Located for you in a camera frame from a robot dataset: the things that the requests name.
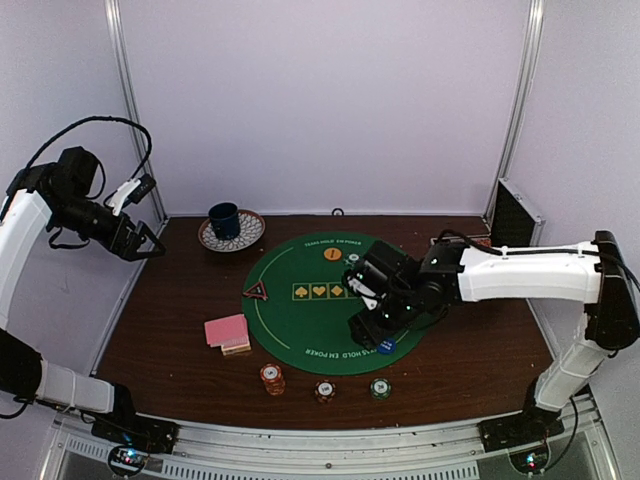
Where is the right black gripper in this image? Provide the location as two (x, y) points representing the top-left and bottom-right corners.
(348, 287), (422, 350)

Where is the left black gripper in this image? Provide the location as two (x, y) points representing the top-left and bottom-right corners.
(48, 192), (165, 261)

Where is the blue small blind button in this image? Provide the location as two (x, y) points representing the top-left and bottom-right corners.
(376, 338), (397, 355)

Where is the green 20 chip stack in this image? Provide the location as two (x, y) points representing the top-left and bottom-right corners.
(370, 378), (392, 400)

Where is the orange big blind button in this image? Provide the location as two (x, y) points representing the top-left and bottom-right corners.
(323, 247), (342, 261)

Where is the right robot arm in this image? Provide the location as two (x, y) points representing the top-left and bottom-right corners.
(342, 230), (639, 442)

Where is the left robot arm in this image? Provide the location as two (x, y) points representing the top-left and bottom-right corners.
(1, 147), (166, 444)

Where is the dark blue mug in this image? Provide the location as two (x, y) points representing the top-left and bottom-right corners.
(208, 202), (240, 240)

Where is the round green poker mat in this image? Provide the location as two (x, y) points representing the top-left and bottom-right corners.
(242, 232), (435, 376)

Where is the floral patterned saucer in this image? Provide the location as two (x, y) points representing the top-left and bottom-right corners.
(198, 209), (266, 253)

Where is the red triangular dealer button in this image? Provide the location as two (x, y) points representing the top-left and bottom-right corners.
(243, 280), (268, 301)

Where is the red-backed playing card deck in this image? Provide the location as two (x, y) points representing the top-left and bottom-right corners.
(204, 314), (251, 356)

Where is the red tan chip stack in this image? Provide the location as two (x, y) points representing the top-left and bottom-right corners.
(260, 363), (286, 396)

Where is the aluminium poker chip case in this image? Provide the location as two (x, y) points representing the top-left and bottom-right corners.
(429, 176), (545, 251)

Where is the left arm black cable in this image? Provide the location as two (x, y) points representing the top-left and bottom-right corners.
(19, 115), (153, 186)

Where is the aluminium front rail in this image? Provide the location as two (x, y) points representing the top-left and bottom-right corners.
(36, 394), (622, 479)

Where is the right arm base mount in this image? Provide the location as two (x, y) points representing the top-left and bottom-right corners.
(478, 414), (565, 476)

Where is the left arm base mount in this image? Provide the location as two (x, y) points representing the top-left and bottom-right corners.
(91, 417), (179, 479)

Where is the left aluminium frame post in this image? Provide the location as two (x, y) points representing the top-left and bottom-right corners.
(103, 0), (169, 226)

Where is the aluminium frame post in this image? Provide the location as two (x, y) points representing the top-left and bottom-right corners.
(484, 0), (546, 223)
(103, 0), (169, 226)

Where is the right aluminium frame post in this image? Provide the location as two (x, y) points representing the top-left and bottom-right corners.
(484, 0), (546, 223)

